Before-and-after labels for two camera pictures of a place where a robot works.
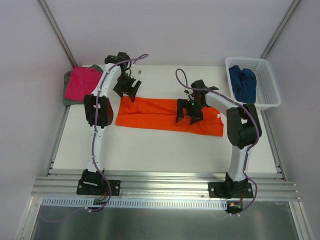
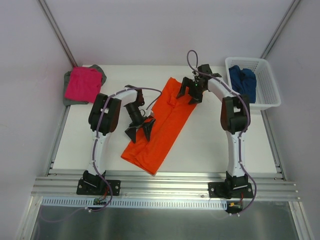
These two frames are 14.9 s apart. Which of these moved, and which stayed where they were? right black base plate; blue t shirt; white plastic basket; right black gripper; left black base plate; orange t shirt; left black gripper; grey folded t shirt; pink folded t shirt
Moved: left black gripper; right black gripper; orange t shirt
Stayed: pink folded t shirt; right black base plate; white plastic basket; blue t shirt; grey folded t shirt; left black base plate
